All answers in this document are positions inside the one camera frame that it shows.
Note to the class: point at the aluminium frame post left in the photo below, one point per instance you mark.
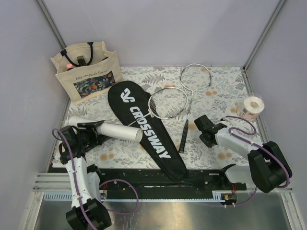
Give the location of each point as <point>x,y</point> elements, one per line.
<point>47,15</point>

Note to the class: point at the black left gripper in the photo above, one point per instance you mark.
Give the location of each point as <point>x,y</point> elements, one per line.
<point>96,138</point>

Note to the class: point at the dark bottle in tote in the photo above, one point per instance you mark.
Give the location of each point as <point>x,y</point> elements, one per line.
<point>81,61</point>

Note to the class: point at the white shuttlecock tube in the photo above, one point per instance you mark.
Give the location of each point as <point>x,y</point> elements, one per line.
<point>112,130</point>

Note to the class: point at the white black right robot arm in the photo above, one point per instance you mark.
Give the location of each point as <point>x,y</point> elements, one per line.
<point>267,167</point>

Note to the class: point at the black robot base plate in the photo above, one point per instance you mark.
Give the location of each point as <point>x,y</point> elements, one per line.
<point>119,174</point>

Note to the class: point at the aluminium frame post right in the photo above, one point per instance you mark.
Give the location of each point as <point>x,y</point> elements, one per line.
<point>271,21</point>

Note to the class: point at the wrapped toilet paper roll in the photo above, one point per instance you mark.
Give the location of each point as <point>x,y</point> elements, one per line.
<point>250,108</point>

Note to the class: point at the white racket near bag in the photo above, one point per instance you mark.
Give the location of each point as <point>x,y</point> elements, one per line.
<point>166,103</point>

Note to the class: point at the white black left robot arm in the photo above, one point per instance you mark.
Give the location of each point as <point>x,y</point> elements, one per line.
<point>87,211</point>

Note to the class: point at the aluminium frame post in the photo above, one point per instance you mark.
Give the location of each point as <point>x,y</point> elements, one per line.
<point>47,15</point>
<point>271,21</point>

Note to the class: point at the white racket far right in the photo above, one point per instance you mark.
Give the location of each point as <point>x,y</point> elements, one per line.
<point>194,78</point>

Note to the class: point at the black Crossway racket bag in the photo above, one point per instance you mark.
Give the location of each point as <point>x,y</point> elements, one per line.
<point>129,103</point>

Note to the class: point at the aluminium frame rail front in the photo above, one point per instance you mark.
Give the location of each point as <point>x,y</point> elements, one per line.
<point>154,187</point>

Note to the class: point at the pink capped bottle in tote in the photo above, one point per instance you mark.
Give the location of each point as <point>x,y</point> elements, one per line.
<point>69,67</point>

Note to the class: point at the beige floral tote bag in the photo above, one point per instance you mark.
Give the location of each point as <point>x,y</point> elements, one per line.
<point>86,82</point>

